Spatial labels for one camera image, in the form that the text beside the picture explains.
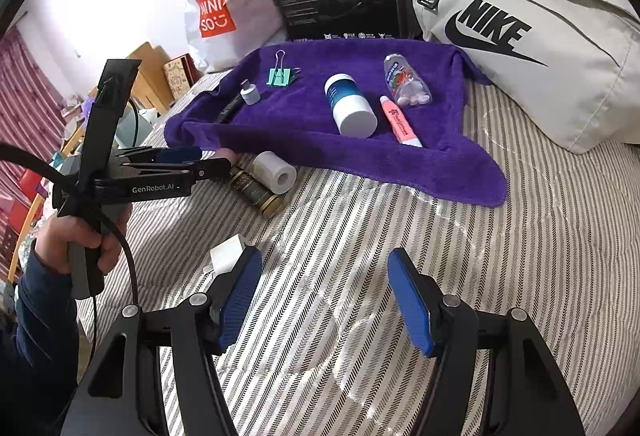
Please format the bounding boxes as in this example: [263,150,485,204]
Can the person's left hand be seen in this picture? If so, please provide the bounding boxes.
[32,211,132,277]

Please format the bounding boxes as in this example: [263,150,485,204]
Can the purple towel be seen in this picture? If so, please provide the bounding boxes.
[164,39,510,208]

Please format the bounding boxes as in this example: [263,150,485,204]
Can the person's left forearm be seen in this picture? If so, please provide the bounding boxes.
[0,246,81,436]

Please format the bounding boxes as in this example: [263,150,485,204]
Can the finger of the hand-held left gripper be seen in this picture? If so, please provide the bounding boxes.
[116,145,203,166]
[120,157,237,182]

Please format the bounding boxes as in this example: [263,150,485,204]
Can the grey sports bag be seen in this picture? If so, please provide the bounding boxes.
[404,0,640,154]

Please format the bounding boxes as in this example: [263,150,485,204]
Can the wooden headboard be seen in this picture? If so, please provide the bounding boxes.
[125,41,173,109]

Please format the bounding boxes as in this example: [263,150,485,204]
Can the small white jar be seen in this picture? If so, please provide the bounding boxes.
[251,151,297,194]

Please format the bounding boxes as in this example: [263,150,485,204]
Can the dark brown bottle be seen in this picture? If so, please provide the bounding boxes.
[229,166,285,218]

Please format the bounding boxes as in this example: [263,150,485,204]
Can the black cable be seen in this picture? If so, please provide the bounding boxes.
[0,143,138,367]

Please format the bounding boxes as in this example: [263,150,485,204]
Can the black tube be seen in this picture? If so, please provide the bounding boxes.
[215,91,244,124]

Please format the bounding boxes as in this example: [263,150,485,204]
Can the pink tube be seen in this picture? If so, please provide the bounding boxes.
[378,95,425,148]

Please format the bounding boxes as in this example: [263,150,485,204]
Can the white charger plug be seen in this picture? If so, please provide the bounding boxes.
[204,239,248,284]

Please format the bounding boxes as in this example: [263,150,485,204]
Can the pink striped curtain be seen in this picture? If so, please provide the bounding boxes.
[0,29,66,197]

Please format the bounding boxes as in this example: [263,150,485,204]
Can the white bottle with blue label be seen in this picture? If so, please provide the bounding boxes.
[324,74,378,138]

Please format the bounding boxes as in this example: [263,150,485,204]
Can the clear pill bottle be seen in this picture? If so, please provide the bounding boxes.
[383,55,432,107]

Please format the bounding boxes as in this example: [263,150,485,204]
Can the green binder clip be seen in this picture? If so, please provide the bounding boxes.
[265,50,302,88]

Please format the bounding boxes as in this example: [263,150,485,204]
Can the small white round cap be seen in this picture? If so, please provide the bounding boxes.
[239,79,261,106]

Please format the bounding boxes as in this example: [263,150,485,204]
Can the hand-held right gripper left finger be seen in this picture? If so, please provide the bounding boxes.
[60,246,264,436]

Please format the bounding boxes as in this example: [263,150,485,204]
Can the striped grey bedspread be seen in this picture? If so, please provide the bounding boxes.
[75,66,640,436]

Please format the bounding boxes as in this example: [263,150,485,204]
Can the patterned notebook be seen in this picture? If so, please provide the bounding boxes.
[162,56,193,94]

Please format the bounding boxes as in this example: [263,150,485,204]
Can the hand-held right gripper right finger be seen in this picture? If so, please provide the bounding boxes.
[387,247,586,436]

